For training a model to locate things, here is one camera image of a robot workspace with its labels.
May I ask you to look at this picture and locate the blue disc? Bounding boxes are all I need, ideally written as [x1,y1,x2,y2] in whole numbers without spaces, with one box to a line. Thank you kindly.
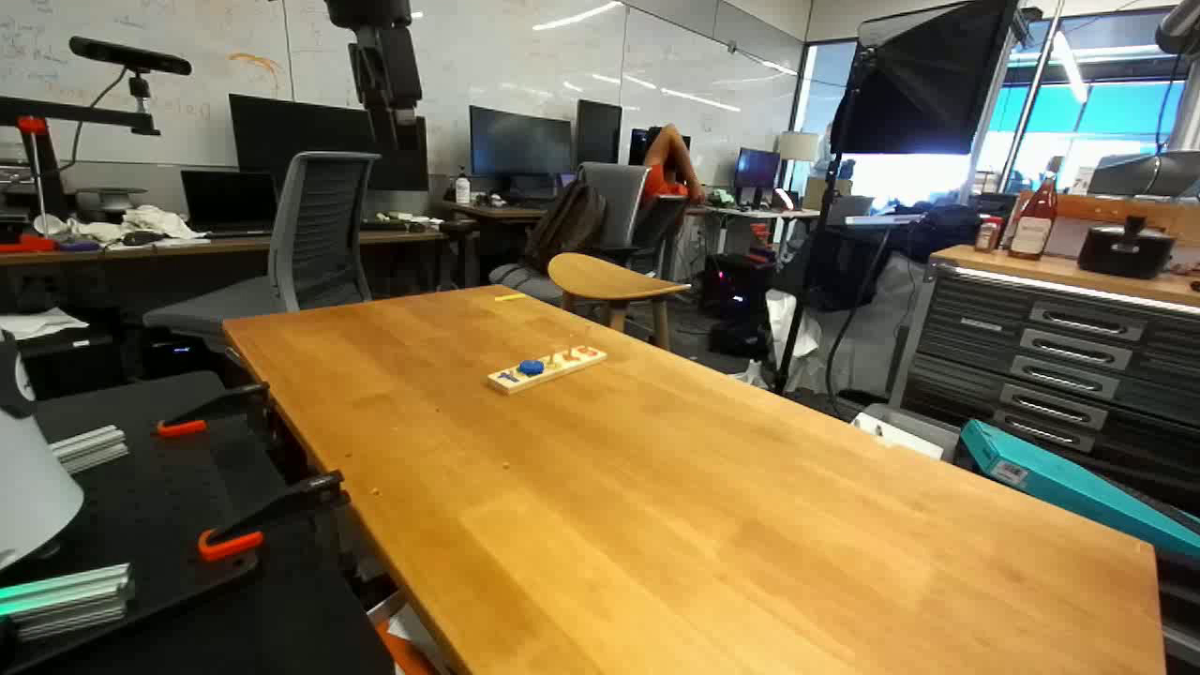
[516,360,546,375]

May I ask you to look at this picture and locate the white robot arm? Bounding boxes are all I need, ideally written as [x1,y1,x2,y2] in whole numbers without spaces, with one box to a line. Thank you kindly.
[325,0,422,149]

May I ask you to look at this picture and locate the wooden peg rack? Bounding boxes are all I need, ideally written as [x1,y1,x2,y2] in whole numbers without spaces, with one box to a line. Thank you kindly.
[486,344,608,392]

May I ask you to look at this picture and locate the small round wooden side table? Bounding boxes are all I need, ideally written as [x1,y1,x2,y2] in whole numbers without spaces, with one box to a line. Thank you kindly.
[546,251,682,349]

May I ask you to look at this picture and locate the dark monitor pair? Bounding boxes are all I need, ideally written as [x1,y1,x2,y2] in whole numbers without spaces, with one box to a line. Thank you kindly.
[468,101,621,201]

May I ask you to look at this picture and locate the grey mesh office chair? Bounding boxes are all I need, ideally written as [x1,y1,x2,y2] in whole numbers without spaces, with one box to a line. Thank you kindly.
[142,149,376,344]

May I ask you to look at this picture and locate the upper orange black clamp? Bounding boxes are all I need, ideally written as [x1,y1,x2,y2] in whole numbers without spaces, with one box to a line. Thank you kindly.
[152,384,267,440]

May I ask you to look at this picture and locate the orange black clamp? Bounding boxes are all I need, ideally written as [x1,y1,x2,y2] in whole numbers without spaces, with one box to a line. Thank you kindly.
[193,472,343,567]
[152,384,267,440]

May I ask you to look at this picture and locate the large black monitor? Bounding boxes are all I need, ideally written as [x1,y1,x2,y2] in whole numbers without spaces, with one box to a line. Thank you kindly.
[227,92,427,190]

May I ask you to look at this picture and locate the lower orange black clamp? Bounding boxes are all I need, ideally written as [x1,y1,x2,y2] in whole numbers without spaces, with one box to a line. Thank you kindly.
[193,472,343,567]

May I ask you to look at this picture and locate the teal case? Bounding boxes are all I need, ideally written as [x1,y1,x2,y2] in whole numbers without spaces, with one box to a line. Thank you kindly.
[958,421,1200,556]

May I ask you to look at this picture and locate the black softbox light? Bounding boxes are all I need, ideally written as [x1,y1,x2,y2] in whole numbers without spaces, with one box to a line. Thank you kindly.
[833,0,1015,154]

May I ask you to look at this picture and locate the red bottle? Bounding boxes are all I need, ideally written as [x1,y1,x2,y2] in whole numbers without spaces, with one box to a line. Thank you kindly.
[1010,177,1058,257]

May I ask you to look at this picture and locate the grey drawer cabinet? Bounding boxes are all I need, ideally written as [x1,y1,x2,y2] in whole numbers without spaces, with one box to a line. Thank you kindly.
[893,242,1200,510]

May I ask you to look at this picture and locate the aluminium extrusion bars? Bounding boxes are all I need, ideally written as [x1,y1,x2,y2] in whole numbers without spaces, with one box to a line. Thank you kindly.
[0,561,135,642]

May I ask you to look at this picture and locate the black camera on stand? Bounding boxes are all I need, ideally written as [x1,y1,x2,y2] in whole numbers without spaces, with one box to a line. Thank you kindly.
[68,36,190,135]

